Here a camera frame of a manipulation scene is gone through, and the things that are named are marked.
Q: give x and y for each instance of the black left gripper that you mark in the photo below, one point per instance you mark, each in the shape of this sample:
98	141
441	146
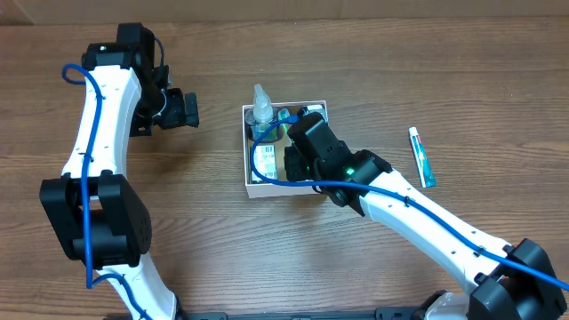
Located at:
190	109

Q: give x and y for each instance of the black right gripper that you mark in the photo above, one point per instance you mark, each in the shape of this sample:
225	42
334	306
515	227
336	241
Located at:
292	165

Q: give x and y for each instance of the green white soap bar box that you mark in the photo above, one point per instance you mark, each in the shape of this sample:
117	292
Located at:
265	161

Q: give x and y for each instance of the green toothbrush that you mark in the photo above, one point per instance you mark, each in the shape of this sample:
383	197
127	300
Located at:
282	115

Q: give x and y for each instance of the purple foam soap pump bottle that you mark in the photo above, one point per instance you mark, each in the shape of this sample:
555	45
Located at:
262	114

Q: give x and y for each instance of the white teal toothpaste tube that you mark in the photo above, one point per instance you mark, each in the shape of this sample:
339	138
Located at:
426	175

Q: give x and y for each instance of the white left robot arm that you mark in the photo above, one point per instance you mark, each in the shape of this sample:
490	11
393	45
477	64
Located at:
95	213

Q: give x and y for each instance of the pink cardboard box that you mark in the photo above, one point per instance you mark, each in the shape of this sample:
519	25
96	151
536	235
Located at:
262	189

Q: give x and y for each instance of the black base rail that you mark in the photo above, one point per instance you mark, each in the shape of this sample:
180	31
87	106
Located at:
311	314

